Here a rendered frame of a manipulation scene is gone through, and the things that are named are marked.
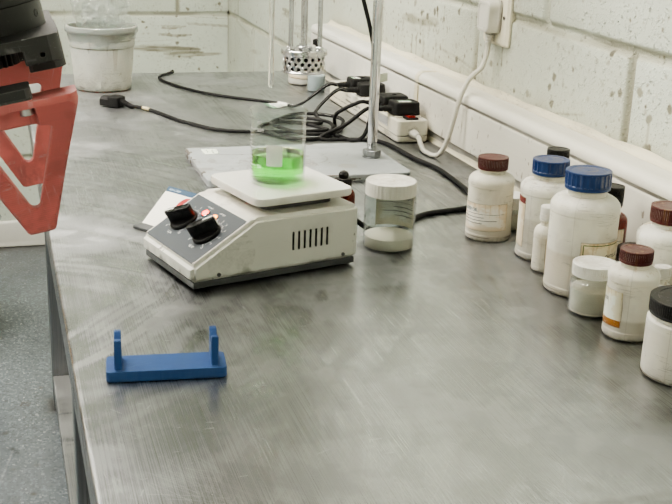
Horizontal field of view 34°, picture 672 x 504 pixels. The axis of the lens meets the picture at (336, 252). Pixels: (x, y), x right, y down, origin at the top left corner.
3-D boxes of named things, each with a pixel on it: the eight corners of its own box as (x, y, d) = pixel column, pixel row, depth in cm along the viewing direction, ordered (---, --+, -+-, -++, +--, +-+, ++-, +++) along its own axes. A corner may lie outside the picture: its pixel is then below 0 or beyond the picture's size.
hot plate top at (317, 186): (257, 208, 112) (258, 200, 112) (207, 181, 122) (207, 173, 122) (355, 195, 119) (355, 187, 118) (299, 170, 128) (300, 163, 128)
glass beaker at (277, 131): (318, 187, 119) (320, 110, 117) (269, 195, 115) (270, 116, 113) (281, 173, 124) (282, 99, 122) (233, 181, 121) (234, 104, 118)
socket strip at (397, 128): (396, 143, 180) (398, 117, 178) (328, 99, 216) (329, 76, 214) (428, 142, 181) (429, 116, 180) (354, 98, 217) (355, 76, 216)
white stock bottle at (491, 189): (477, 226, 136) (483, 148, 133) (517, 235, 133) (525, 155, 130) (456, 237, 132) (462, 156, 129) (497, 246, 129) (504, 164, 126)
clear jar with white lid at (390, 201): (405, 257, 124) (409, 189, 121) (355, 250, 126) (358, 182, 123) (419, 242, 129) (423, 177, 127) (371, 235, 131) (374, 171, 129)
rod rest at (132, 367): (106, 383, 90) (104, 343, 89) (106, 366, 93) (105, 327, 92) (227, 377, 92) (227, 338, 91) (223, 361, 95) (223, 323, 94)
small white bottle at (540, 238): (526, 270, 121) (532, 206, 119) (535, 263, 123) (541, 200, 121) (551, 275, 120) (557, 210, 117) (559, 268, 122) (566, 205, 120)
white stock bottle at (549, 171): (581, 256, 126) (591, 160, 123) (548, 268, 122) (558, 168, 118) (536, 243, 131) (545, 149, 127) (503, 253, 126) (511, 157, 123)
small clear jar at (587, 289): (583, 322, 107) (588, 271, 105) (558, 305, 111) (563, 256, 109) (623, 317, 108) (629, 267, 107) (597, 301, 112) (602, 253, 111)
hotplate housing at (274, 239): (192, 294, 111) (191, 218, 108) (142, 257, 121) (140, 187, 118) (374, 262, 122) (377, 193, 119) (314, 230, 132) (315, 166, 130)
